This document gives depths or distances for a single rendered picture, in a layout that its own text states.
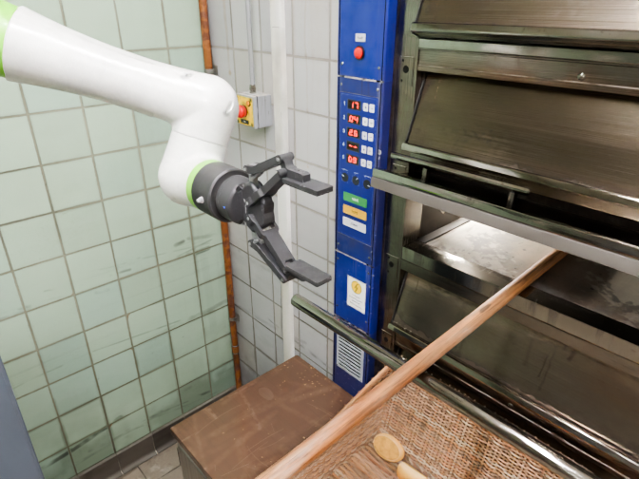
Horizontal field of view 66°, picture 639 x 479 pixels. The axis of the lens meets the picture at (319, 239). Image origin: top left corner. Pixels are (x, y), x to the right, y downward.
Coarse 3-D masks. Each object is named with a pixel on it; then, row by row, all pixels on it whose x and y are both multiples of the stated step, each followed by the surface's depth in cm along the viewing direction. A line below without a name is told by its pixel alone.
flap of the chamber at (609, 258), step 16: (416, 176) 118; (432, 176) 120; (400, 192) 107; (416, 192) 104; (464, 192) 107; (480, 192) 109; (496, 192) 111; (448, 208) 99; (464, 208) 96; (528, 208) 100; (544, 208) 101; (496, 224) 92; (512, 224) 90; (576, 224) 92; (592, 224) 93; (608, 224) 95; (544, 240) 86; (560, 240) 84; (576, 240) 82; (624, 240) 85; (592, 256) 80; (608, 256) 79; (624, 256) 77
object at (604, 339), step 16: (416, 240) 135; (416, 256) 129; (432, 256) 127; (448, 256) 127; (432, 272) 127; (448, 272) 123; (464, 272) 119; (480, 272) 119; (480, 288) 117; (496, 288) 114; (528, 288) 112; (512, 304) 112; (528, 304) 109; (544, 304) 107; (560, 304) 107; (576, 304) 106; (544, 320) 107; (560, 320) 104; (576, 320) 102; (592, 320) 101; (608, 320) 101; (592, 336) 100; (608, 336) 98; (624, 336) 96; (624, 352) 96
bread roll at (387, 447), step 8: (376, 440) 141; (384, 440) 140; (392, 440) 139; (376, 448) 141; (384, 448) 139; (392, 448) 138; (400, 448) 137; (384, 456) 138; (392, 456) 137; (400, 456) 136
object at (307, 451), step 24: (552, 264) 119; (504, 288) 107; (480, 312) 99; (456, 336) 93; (432, 360) 87; (384, 384) 81; (360, 408) 76; (336, 432) 72; (288, 456) 68; (312, 456) 69
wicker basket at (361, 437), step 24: (408, 384) 139; (384, 408) 146; (408, 408) 140; (432, 408) 134; (360, 432) 141; (384, 432) 147; (408, 432) 140; (432, 432) 134; (480, 432) 124; (528, 432) 117; (336, 456) 136; (360, 456) 142; (408, 456) 141; (456, 456) 129; (480, 456) 125; (504, 456) 120
